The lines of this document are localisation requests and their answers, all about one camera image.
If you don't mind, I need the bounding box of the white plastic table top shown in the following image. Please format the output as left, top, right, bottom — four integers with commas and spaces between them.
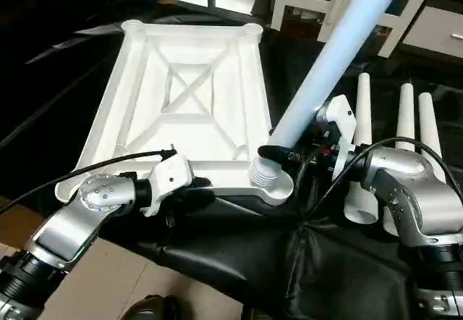
56, 19, 297, 207

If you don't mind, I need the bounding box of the white plastic table leg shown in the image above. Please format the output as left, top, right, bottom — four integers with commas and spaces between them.
381, 83, 418, 238
247, 0, 415, 190
343, 72, 380, 226
417, 91, 444, 163

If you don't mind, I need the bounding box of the black mat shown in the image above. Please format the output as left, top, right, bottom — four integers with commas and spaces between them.
0, 0, 463, 320

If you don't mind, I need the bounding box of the grey left robot foot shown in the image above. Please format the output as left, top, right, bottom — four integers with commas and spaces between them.
122, 295, 185, 320

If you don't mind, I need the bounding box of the white drawer unit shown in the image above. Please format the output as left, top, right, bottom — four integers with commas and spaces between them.
404, 5, 463, 62

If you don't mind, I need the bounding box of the flat brown cardboard sheet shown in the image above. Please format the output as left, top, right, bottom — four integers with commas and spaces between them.
0, 197, 55, 252

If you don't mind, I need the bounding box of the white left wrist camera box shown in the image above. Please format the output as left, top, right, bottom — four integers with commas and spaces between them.
140, 153, 195, 218

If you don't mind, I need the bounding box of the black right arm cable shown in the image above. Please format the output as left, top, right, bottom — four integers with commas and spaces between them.
292, 137, 463, 217

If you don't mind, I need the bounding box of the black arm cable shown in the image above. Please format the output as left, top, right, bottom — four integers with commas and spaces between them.
292, 137, 463, 217
0, 147, 178, 214

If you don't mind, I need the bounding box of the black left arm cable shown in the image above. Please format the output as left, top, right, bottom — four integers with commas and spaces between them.
0, 147, 178, 214

